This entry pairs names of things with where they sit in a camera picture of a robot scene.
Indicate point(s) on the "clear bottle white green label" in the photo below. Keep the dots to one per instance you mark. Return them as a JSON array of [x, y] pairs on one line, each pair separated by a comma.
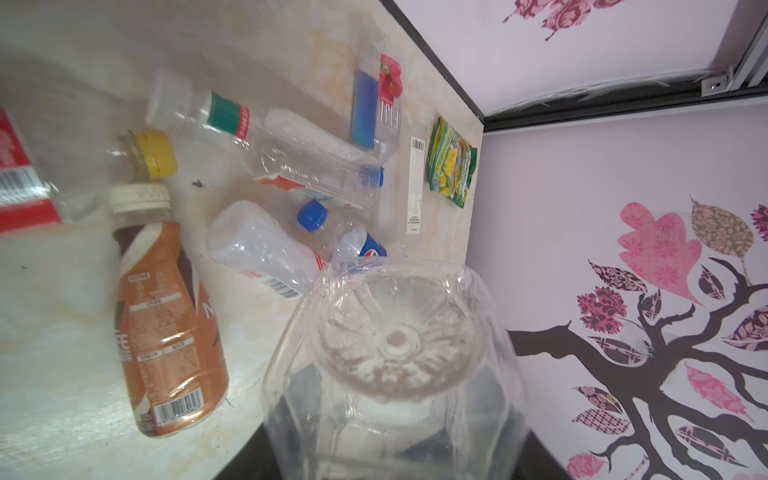
[[395, 369]]

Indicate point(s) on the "brown coffee drink bottle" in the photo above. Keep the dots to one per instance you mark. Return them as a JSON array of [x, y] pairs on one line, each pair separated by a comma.
[[165, 328]]

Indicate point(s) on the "pepsi bottle blue label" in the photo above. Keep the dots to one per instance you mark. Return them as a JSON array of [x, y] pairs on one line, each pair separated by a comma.
[[337, 235]]

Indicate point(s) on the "clear square bottle white label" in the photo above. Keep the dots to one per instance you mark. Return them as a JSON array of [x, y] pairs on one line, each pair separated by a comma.
[[400, 203]]

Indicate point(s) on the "green yellow snack bag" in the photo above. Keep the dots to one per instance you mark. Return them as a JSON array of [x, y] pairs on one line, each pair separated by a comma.
[[451, 163]]

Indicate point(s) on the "clear flat bottle green red label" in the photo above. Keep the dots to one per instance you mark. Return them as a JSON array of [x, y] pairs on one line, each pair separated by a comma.
[[220, 142]]

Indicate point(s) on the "fiji bottle blue label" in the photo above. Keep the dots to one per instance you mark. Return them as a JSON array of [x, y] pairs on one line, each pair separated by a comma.
[[377, 101]]

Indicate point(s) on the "clear bottle red label yellow cap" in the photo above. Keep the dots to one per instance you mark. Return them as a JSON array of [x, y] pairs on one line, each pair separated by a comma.
[[53, 174]]

